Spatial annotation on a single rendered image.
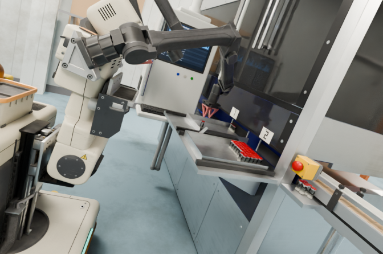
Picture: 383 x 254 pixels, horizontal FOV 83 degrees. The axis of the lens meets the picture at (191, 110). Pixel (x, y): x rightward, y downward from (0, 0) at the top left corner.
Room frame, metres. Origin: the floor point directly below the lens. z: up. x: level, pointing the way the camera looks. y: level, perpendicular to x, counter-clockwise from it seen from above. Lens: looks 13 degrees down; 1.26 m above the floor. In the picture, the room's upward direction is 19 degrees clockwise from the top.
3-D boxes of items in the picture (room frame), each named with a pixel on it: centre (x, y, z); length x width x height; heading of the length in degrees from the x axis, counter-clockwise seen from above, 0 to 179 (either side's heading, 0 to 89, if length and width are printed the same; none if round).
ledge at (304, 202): (0.86, -0.56, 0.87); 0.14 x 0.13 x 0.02; 113
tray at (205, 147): (1.00, -0.21, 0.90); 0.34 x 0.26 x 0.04; 112
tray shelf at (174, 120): (1.17, -0.19, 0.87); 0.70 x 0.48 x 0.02; 23
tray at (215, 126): (1.36, -0.18, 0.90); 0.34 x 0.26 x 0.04; 113
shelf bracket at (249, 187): (0.94, -0.27, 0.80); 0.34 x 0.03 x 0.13; 113
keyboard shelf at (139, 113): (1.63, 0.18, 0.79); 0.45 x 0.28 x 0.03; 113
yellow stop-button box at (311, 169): (0.86, -0.52, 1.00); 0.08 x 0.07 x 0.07; 113
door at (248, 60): (1.58, -0.21, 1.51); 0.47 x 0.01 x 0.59; 23
